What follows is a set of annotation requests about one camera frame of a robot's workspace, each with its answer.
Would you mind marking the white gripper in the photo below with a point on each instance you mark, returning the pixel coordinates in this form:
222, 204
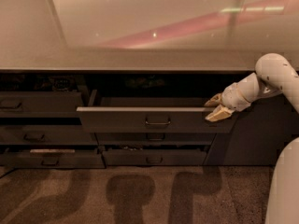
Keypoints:
234, 97

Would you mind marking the green packet in drawer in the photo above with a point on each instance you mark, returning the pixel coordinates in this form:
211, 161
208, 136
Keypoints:
144, 82

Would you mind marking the white item in bottom drawer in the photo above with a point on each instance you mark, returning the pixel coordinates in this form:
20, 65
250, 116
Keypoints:
51, 151

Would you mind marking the dark items in left drawer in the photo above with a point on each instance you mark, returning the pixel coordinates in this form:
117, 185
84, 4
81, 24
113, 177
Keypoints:
55, 83

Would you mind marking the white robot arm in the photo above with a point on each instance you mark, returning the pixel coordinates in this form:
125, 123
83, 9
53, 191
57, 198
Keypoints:
273, 75

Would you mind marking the grey drawer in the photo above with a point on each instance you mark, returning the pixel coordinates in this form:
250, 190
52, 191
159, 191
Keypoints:
69, 135
155, 139
154, 157
39, 104
79, 159
149, 115

